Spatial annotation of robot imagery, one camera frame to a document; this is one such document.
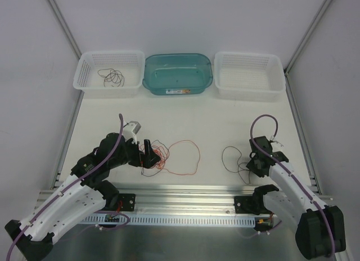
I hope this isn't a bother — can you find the aluminium frame rail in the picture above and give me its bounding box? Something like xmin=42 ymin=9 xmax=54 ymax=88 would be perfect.
xmin=38 ymin=184 xmax=334 ymax=215

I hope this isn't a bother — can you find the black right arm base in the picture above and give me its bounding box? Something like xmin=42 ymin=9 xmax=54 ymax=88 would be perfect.
xmin=233 ymin=196 xmax=272 ymax=215

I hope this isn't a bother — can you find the right white mesh basket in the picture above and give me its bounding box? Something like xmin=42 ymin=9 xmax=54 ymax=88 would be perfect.
xmin=213 ymin=52 xmax=286 ymax=102

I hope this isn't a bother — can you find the left white mesh basket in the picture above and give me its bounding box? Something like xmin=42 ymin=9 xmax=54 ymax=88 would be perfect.
xmin=73 ymin=50 xmax=145 ymax=98

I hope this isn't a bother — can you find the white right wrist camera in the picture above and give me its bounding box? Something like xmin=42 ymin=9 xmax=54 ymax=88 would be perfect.
xmin=269 ymin=137 xmax=284 ymax=151

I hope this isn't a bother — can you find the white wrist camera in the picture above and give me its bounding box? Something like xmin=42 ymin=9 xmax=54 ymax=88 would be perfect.
xmin=122 ymin=121 xmax=141 ymax=144
xmin=269 ymin=137 xmax=284 ymax=151

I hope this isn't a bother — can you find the white mesh basket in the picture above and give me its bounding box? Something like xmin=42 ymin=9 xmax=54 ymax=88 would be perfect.
xmin=213 ymin=52 xmax=286 ymax=102
xmin=73 ymin=50 xmax=145 ymax=98

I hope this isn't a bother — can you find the white slotted cable duct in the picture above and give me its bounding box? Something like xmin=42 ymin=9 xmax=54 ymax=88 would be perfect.
xmin=82 ymin=214 xmax=255 ymax=228

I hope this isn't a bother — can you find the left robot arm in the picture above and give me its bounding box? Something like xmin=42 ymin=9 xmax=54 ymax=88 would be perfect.
xmin=4 ymin=133 xmax=161 ymax=260

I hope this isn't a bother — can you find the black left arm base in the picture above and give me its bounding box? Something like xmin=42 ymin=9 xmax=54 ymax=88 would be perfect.
xmin=104 ymin=193 xmax=136 ymax=212

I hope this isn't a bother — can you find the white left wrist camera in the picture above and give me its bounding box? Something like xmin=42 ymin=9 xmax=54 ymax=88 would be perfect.
xmin=122 ymin=121 xmax=141 ymax=144

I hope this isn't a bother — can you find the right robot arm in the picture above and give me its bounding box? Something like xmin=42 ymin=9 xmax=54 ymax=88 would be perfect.
xmin=242 ymin=136 xmax=346 ymax=260

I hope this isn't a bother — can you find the teal plastic tub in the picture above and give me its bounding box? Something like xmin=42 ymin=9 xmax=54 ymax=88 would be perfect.
xmin=142 ymin=53 xmax=213 ymax=96

